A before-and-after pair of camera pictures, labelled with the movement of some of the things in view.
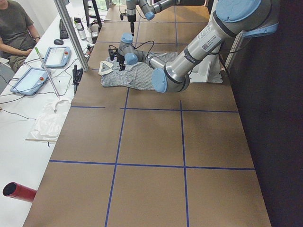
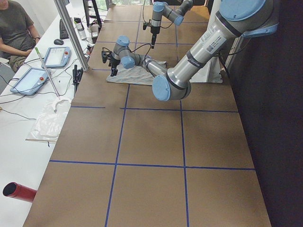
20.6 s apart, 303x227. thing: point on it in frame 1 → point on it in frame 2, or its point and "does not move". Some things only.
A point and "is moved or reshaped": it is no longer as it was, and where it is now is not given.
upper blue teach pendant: x=57 y=57 does not move
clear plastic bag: x=49 y=124 does not move
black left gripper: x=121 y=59 → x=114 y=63
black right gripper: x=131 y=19 → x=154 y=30
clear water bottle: x=80 y=28 does not move
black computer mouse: x=57 y=41 does not move
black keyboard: x=63 y=32 does not move
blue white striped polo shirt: x=137 y=76 is moved or reshaped
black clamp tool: x=77 y=74 does not move
